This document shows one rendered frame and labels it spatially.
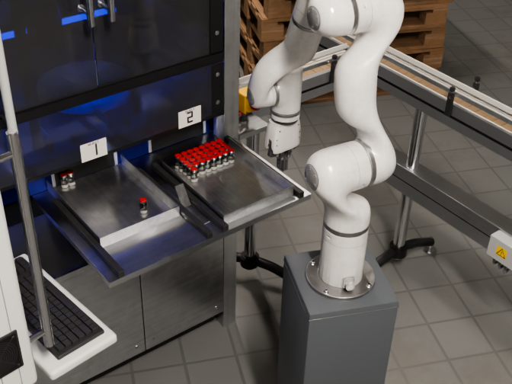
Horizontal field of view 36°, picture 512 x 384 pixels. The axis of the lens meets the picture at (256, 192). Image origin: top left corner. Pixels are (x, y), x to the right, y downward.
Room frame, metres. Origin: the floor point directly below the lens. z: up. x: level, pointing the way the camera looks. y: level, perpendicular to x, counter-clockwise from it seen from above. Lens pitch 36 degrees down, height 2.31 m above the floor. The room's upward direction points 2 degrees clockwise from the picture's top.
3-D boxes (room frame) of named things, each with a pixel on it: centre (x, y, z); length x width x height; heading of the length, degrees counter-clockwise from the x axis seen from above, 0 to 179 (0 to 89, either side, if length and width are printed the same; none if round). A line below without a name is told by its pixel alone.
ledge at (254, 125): (2.41, 0.05, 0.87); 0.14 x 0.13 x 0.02; 38
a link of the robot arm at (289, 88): (1.94, -0.07, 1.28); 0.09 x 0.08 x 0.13; 118
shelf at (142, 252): (1.96, 0.25, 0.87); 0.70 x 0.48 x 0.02; 128
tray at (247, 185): (2.03, 0.09, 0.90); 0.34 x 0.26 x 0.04; 38
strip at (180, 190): (1.88, 0.19, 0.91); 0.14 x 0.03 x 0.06; 39
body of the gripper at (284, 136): (1.94, -0.07, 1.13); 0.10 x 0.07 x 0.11; 128
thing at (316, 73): (2.66, -0.10, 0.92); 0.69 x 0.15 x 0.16; 128
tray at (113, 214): (1.91, 0.43, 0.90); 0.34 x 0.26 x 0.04; 38
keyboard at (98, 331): (1.54, 0.57, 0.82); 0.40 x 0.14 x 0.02; 45
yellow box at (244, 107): (2.37, 0.04, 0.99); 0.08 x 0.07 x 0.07; 38
